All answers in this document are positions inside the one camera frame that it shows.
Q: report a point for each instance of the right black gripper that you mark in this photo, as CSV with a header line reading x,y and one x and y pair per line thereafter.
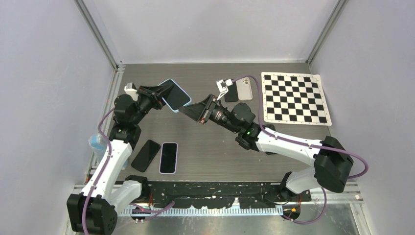
x,y
200,111

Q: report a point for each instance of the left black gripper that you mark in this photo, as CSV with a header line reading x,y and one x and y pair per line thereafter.
x,y
154,94

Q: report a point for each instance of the phone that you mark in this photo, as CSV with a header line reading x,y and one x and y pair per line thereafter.
x,y
168,160
177,96

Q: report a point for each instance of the black smartphone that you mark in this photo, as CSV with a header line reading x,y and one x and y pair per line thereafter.
x,y
232,94

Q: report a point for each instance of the beige phone case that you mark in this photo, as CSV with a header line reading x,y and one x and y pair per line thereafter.
x,y
244,89

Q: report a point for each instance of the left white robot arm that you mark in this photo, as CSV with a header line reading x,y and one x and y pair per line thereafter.
x,y
94,211

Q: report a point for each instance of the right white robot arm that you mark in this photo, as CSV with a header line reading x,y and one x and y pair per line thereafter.
x,y
329,164

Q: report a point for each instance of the black phone bare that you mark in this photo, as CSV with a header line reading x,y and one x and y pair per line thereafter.
x,y
145,156

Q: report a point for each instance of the checkerboard calibration mat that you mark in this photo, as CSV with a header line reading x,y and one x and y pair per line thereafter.
x,y
294,98

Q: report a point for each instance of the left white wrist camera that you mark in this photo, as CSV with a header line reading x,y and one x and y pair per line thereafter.
x,y
130,89

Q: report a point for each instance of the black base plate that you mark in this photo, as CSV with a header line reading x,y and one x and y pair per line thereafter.
x,y
217,195

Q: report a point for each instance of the aluminium front rail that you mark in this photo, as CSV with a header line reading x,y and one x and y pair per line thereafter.
x,y
351,195

